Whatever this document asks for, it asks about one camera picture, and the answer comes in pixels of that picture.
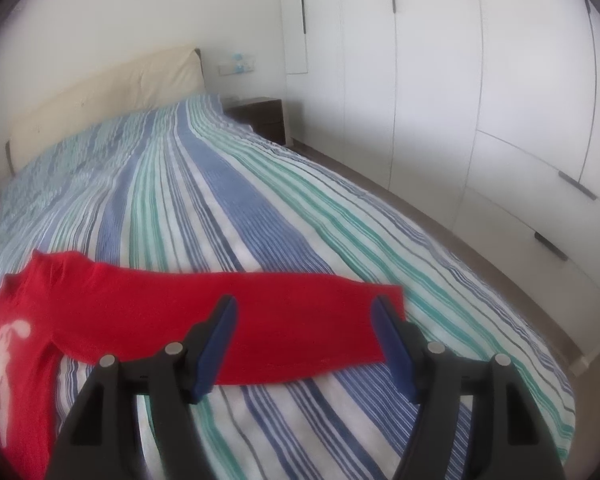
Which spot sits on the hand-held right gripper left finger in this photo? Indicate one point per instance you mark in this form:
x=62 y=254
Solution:
x=214 y=347

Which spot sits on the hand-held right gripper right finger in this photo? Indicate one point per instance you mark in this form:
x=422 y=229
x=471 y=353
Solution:
x=391 y=345

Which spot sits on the red shirt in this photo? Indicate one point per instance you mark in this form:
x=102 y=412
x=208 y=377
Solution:
x=280 y=330

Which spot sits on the striped bedspread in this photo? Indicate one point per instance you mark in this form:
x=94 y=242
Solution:
x=280 y=210

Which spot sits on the dark wooden nightstand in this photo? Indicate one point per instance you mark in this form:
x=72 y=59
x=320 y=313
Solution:
x=260 y=116

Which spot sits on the cream padded headboard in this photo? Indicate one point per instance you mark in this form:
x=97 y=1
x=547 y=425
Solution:
x=105 y=95

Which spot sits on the white wardrobe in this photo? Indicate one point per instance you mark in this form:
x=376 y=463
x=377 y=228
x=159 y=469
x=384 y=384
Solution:
x=430 y=70

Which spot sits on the white wall outlet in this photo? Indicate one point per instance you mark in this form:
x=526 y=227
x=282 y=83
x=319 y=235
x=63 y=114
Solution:
x=237 y=64

